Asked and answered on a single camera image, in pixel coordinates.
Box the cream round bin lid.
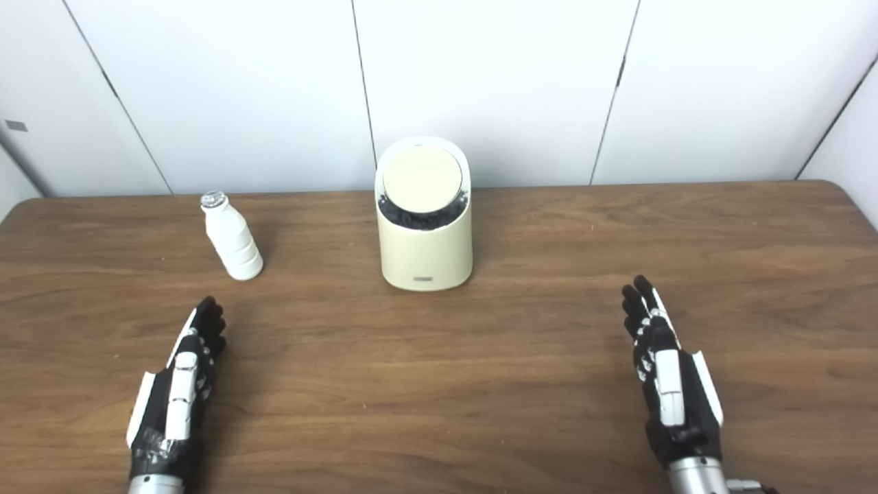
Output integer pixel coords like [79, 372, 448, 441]
[382, 145, 464, 213]

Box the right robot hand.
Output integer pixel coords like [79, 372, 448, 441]
[621, 275, 725, 471]

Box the small white plastic bottle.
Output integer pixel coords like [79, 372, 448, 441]
[200, 191, 264, 281]

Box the cream-colored bin body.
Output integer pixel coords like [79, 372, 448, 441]
[375, 136, 474, 292]

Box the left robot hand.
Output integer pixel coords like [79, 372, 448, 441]
[126, 296, 227, 481]

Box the black bin liner bag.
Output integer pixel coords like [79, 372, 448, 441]
[378, 191, 470, 231]

